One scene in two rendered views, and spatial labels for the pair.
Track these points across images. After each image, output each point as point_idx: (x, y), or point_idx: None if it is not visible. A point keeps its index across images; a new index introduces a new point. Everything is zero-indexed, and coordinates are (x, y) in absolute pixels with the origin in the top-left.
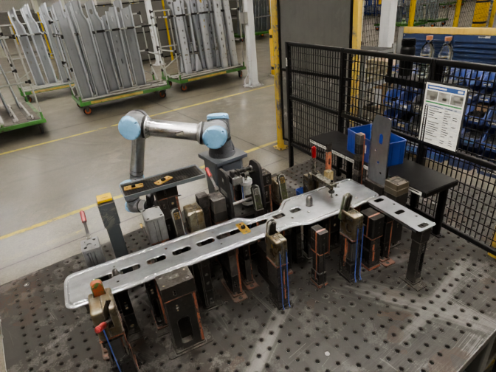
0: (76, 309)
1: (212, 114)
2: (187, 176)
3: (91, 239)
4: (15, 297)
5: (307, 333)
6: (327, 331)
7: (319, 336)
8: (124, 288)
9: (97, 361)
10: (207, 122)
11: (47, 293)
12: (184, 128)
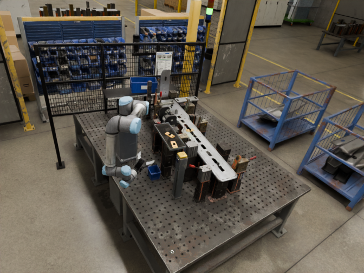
0: (197, 215)
1: (125, 99)
2: (167, 128)
3: (202, 168)
4: (184, 253)
5: (213, 144)
6: (212, 140)
7: (214, 142)
8: (226, 161)
9: (227, 199)
10: (139, 102)
11: (183, 234)
12: (141, 110)
